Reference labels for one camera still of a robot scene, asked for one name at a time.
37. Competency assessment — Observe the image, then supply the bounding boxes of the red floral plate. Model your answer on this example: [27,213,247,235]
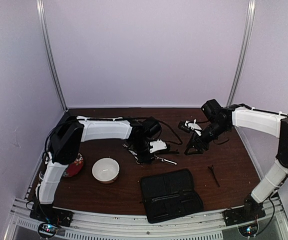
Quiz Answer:
[62,153,84,178]

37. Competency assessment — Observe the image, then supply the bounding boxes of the black zip tool case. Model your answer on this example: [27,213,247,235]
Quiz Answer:
[139,169,204,224]

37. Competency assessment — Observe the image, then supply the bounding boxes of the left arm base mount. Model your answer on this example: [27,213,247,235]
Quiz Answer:
[29,199,73,240]

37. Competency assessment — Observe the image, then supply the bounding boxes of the aluminium front rail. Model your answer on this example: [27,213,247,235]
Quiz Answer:
[2,197,288,240]

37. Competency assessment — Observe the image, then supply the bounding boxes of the black hair clip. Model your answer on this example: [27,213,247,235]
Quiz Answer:
[208,165,220,187]
[161,150,180,155]

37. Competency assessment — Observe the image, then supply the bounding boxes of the aluminium frame post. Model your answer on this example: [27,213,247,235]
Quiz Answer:
[226,0,256,106]
[36,0,67,112]

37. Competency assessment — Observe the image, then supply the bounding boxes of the white ceramic bowl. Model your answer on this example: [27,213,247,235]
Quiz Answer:
[92,157,120,184]

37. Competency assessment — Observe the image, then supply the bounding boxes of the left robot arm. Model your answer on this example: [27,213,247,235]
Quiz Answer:
[35,115,167,222]

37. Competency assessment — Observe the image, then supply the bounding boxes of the black hair clip right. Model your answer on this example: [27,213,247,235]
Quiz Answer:
[208,165,220,187]

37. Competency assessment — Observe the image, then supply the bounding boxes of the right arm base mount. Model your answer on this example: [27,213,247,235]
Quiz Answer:
[223,196,266,238]

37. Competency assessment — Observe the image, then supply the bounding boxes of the silver straight scissors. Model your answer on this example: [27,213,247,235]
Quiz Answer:
[155,156,177,166]

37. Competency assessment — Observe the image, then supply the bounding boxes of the right aluminium frame post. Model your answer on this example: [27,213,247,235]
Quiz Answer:
[226,0,256,106]

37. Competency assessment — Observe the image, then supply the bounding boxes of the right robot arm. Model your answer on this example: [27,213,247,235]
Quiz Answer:
[178,99,288,221]

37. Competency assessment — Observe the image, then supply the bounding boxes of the left aluminium frame post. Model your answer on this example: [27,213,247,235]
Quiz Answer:
[36,0,67,112]

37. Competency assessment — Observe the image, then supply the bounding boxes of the silver thinning scissors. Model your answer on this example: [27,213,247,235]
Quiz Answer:
[122,143,144,165]

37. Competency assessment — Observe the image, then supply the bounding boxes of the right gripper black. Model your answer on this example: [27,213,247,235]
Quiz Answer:
[185,120,230,155]

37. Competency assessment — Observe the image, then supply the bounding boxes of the black hair clip centre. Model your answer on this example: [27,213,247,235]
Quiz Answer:
[161,150,180,155]

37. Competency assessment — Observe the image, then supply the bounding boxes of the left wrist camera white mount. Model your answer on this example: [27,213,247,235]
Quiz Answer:
[149,139,169,153]

